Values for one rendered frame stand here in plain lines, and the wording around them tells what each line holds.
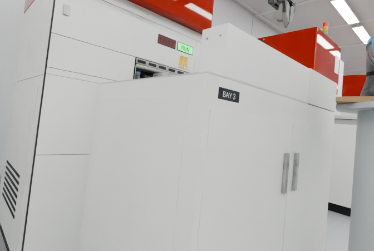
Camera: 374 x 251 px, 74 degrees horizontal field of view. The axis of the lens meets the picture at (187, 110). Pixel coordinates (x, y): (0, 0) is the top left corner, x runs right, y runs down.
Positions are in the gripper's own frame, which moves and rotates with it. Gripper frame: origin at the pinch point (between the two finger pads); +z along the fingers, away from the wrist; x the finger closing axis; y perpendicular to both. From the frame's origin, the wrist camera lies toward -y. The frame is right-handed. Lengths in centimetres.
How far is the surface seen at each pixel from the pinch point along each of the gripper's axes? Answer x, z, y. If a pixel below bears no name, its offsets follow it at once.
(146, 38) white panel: 25, 3, 59
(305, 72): -9.9, 16.9, -4.0
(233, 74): 36.0, 27.5, -4.0
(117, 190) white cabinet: 46, 67, 32
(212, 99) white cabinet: 44, 35, -4
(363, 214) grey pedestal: -17, 67, -25
